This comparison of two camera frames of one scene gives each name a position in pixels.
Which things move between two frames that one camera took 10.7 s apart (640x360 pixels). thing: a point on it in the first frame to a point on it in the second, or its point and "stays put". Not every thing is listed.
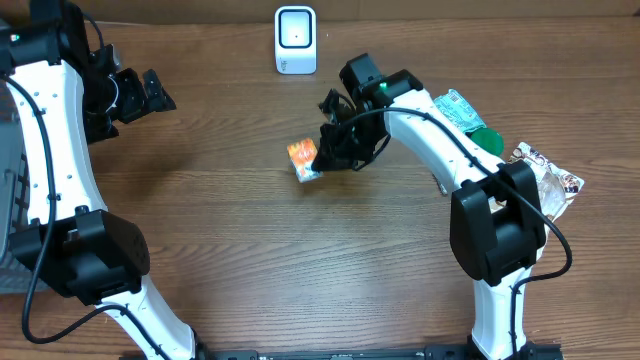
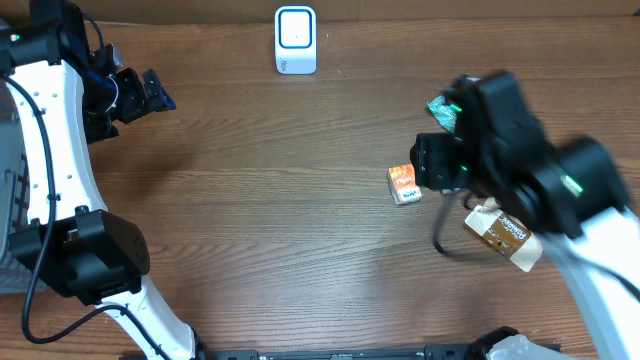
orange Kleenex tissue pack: [302, 155] to [402, 183]
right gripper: [336, 155] to [437, 163]
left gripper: [138, 100] stays put
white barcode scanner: [295, 40] stays put
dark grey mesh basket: [14, 193] stays put
